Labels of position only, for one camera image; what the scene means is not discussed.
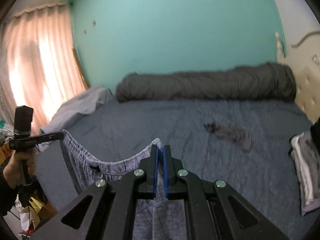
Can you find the white folded garment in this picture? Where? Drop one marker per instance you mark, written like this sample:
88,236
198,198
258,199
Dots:
298,165

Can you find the blue plaid shorts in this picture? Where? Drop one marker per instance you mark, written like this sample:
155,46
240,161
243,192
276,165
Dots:
82,155

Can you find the person's left forearm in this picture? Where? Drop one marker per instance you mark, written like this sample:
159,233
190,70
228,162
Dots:
5,195

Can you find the dark grey crumpled garment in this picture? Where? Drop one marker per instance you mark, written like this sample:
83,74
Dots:
232,135

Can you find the pink curtain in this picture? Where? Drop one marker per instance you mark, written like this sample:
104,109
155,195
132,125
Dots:
37,67

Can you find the yellow paper bag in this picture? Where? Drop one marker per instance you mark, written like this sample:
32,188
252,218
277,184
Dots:
41,208

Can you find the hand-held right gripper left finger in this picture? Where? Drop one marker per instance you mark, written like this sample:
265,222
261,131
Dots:
155,170

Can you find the grey folded garment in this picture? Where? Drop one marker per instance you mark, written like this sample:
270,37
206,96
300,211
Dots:
310,160

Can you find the blue-grey bed sheet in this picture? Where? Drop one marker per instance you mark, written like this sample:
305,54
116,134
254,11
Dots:
175,120

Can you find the light grey blanket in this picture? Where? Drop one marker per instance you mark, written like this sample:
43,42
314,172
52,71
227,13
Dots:
80,107

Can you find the cream tufted headboard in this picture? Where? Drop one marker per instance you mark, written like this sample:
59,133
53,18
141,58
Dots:
307,92

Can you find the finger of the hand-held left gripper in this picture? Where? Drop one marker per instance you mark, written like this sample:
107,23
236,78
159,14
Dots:
52,137

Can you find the black folded garment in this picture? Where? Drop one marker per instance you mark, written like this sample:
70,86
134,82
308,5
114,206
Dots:
316,137

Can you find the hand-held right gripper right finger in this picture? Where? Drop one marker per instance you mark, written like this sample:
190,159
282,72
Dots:
165,175

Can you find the dark grey rolled duvet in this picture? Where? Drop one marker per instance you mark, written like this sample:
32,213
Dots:
205,85

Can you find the person's left hand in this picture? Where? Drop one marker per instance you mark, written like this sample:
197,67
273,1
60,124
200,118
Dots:
13,170

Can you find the wooden window frame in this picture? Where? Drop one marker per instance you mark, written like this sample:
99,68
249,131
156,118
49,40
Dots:
81,67

